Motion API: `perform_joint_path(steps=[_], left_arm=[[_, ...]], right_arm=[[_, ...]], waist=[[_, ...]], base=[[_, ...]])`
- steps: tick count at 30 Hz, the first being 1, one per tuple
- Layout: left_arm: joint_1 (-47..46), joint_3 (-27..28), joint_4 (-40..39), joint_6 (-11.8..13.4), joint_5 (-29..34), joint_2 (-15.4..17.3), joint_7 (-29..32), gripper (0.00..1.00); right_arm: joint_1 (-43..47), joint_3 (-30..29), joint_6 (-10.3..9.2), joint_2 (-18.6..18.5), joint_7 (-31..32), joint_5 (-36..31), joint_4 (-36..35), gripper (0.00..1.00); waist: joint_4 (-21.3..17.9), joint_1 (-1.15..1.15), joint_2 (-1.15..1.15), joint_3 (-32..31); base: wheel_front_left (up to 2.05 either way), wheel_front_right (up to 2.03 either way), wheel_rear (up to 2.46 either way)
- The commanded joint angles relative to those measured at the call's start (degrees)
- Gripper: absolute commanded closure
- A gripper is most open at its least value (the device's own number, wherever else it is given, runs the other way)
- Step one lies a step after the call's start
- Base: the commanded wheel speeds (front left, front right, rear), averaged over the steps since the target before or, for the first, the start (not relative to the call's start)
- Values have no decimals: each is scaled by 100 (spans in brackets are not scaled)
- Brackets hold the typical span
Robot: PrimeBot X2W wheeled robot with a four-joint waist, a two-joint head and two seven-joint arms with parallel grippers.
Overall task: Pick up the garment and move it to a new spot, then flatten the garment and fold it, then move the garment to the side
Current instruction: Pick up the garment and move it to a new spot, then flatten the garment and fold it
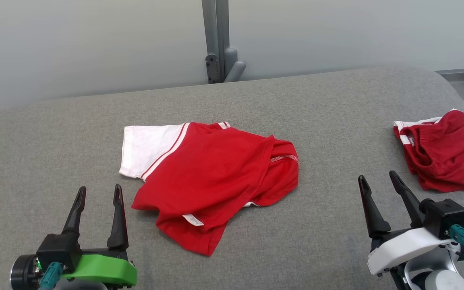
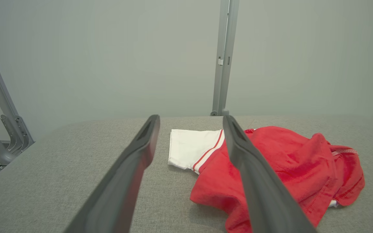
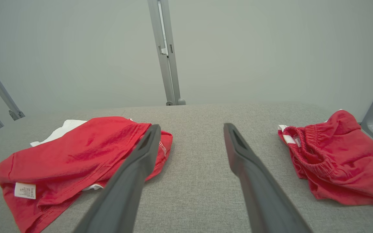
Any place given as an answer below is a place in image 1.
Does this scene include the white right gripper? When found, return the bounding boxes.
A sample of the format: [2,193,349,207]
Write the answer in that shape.
[358,170,456,276]

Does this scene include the red T-shirt white sleeves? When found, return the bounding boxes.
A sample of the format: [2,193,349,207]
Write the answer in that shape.
[118,121,300,257]

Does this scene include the grey metal partition post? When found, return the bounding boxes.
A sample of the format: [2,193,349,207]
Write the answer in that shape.
[201,0,247,84]

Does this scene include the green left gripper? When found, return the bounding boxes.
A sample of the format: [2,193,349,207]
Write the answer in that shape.
[61,184,138,287]

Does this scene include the red shorts white waistband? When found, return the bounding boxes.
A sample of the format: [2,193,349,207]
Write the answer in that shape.
[393,108,464,193]

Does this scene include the teal left camera connector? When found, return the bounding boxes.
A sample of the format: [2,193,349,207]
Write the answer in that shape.
[39,262,63,290]

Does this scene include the grey fabric sofa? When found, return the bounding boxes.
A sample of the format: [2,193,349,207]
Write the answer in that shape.
[0,66,464,290]

